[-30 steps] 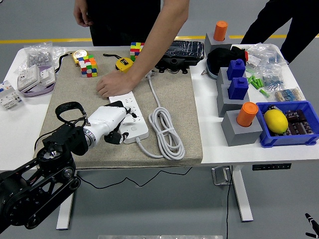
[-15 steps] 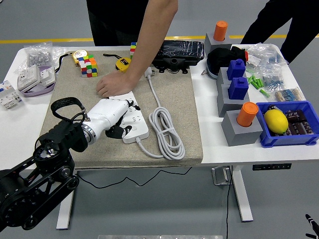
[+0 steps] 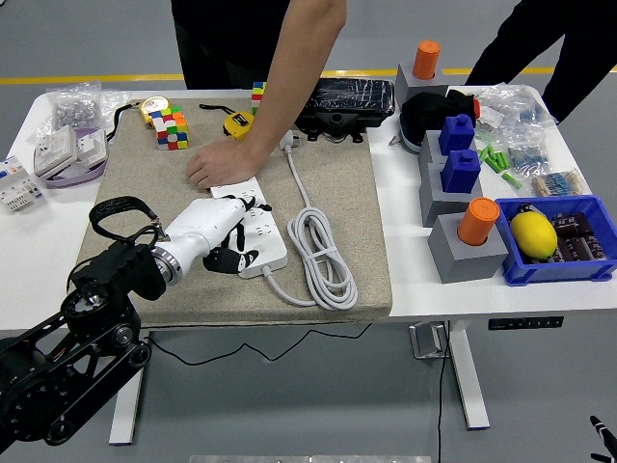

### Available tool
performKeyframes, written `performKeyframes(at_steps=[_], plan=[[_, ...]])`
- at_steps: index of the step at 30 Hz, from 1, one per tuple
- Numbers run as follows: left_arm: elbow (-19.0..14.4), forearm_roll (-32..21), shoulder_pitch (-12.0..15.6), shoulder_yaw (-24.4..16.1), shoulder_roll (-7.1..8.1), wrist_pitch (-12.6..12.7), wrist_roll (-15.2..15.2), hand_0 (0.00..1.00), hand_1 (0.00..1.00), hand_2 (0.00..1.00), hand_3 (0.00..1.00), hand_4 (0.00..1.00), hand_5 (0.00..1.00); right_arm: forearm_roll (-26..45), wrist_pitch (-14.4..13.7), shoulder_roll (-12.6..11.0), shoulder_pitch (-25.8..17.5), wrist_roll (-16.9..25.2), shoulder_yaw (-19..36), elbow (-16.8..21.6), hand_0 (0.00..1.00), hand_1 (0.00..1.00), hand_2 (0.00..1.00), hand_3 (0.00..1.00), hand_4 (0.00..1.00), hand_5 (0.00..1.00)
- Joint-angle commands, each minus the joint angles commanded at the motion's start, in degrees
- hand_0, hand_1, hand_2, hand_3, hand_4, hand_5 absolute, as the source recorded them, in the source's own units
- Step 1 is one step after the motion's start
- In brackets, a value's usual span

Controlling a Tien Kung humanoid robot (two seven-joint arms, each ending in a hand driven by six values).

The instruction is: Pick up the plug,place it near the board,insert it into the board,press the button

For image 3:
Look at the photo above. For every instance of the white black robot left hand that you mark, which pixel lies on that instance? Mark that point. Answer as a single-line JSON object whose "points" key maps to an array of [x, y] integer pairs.
{"points": [[207, 226]]}

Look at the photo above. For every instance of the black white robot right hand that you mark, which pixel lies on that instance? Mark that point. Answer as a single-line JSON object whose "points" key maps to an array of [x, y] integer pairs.
{"points": [[600, 425]]}

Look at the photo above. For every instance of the person's left hand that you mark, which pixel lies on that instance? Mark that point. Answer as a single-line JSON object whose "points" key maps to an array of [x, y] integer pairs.
{"points": [[226, 161]]}

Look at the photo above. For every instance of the white power strip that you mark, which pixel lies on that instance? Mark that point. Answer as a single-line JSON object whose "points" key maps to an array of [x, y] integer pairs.
{"points": [[270, 236]]}

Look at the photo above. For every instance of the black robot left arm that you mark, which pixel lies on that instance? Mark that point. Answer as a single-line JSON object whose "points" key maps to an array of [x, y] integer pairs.
{"points": [[58, 376]]}

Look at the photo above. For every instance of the person's left forearm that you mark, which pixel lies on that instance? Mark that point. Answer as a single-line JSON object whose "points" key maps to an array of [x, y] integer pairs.
{"points": [[294, 72]]}

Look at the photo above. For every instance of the yellow square tape measure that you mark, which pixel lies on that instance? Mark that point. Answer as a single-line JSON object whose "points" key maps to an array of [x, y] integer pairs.
{"points": [[236, 125]]}

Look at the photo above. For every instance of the colourful puzzle cube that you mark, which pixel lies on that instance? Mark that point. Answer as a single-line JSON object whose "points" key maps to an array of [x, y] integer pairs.
{"points": [[171, 130], [258, 94]]}

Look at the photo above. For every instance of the yellow round tape measure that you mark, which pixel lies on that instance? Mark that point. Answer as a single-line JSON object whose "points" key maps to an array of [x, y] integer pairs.
{"points": [[153, 106]]}

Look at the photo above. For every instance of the grey-brown mat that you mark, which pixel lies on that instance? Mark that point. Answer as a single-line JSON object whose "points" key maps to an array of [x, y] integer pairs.
{"points": [[337, 193]]}

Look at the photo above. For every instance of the person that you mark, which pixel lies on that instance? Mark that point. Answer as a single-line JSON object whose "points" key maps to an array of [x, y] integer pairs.
{"points": [[226, 38], [578, 48]]}

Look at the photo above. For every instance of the black table control panel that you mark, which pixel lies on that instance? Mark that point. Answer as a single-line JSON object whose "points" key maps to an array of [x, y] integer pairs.
{"points": [[525, 323]]}

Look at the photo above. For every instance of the clear plastic bag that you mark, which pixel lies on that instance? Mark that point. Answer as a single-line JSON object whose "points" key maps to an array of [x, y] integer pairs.
{"points": [[113, 103]]}

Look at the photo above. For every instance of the white table leg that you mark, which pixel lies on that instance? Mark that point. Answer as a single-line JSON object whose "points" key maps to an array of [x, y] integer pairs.
{"points": [[126, 400], [471, 386]]}

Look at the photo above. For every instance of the black plastic-wrapped case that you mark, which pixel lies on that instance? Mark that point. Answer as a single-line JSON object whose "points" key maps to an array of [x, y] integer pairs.
{"points": [[356, 96]]}

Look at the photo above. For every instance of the blue plastic bin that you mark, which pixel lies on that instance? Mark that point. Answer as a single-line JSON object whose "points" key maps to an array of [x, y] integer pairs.
{"points": [[554, 272]]}

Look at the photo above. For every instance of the clear bag of metal nuts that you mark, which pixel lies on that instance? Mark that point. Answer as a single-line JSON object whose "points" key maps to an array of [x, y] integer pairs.
{"points": [[72, 111]]}

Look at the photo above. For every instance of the small metal clip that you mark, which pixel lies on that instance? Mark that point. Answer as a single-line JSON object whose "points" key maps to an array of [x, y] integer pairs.
{"points": [[396, 141]]}

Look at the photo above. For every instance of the dark brown capacitor heap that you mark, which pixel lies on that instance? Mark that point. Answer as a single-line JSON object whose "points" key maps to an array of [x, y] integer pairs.
{"points": [[578, 241]]}

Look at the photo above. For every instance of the white circuit breaker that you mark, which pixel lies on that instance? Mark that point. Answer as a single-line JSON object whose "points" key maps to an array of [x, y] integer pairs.
{"points": [[19, 190]]}

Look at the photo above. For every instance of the grey block with round hole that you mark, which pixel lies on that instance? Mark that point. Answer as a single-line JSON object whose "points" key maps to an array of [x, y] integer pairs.
{"points": [[410, 84], [453, 260]]}

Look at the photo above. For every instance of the yellow lemon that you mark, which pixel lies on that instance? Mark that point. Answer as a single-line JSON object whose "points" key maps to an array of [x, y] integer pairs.
{"points": [[532, 236]]}

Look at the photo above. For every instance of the grey block with square hole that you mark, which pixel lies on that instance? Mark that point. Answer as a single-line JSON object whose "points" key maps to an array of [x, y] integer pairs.
{"points": [[428, 149], [434, 202]]}

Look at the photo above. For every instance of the black cloth cap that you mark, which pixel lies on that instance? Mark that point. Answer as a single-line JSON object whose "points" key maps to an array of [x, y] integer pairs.
{"points": [[429, 113]]}

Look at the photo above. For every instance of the orange cylinder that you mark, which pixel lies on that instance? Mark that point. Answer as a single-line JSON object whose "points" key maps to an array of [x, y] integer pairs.
{"points": [[426, 60], [477, 222]]}

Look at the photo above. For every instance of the small black white figure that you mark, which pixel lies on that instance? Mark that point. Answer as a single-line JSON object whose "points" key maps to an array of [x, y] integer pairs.
{"points": [[525, 208]]}

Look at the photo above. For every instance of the blue square peg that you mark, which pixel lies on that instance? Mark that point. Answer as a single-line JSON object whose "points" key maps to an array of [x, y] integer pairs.
{"points": [[460, 173], [455, 135]]}

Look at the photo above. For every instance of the taped resistor strip bundle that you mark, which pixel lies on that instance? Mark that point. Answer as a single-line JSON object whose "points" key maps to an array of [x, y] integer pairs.
{"points": [[556, 184]]}

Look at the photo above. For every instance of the small orange red object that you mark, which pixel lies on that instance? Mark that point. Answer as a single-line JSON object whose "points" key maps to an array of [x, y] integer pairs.
{"points": [[477, 108]]}

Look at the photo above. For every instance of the clear bag of blue resistors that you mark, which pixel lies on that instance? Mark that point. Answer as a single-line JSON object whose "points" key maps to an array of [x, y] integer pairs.
{"points": [[525, 113], [528, 156]]}

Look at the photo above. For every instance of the white wall switch panel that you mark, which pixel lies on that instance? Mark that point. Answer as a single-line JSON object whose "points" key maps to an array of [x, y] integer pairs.
{"points": [[91, 144]]}

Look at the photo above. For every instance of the white wall socket panel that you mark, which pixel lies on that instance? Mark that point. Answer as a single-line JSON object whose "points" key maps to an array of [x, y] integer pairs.
{"points": [[55, 149]]}

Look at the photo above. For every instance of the silver metal bracket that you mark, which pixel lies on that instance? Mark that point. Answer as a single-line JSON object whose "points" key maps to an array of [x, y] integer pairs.
{"points": [[426, 340]]}

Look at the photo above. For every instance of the green wall anchors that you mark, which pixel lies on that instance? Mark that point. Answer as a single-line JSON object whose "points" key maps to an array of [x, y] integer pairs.
{"points": [[512, 180], [494, 159]]}

